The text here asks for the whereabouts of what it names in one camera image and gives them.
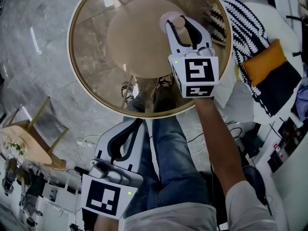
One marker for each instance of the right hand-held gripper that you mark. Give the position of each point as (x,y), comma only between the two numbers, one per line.
(199,70)

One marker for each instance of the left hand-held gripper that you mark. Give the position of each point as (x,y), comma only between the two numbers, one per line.
(101,196)

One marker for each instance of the white round plastic bottle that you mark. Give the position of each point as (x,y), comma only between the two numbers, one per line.
(178,22)

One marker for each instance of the person's left forearm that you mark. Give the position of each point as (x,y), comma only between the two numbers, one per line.
(108,225)

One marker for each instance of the person's right forearm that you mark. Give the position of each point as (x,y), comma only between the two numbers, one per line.
(216,141)

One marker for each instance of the round glass coffee table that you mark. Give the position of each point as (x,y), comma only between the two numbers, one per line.
(91,56)

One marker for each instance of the white power strip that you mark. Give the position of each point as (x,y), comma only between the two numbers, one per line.
(85,143)

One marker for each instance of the person's patterned sneaker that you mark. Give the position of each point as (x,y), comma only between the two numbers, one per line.
(164,82)
(127,91)

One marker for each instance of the black white striped blanket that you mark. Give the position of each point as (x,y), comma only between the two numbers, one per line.
(243,23)

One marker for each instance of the person's blue jeans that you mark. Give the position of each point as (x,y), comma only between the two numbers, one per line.
(173,165)

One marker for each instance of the orange cushion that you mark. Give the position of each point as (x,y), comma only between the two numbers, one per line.
(264,62)

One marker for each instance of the white beanbag sofa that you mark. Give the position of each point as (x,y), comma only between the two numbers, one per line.
(269,18)

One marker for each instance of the person's white shirt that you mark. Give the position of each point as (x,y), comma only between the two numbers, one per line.
(173,218)

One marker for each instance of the wooden side table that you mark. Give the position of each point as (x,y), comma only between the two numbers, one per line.
(24,138)

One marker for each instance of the pink flower vase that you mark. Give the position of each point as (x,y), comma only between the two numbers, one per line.
(15,150)

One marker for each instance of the black cushion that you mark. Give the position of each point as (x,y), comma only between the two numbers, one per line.
(280,90)

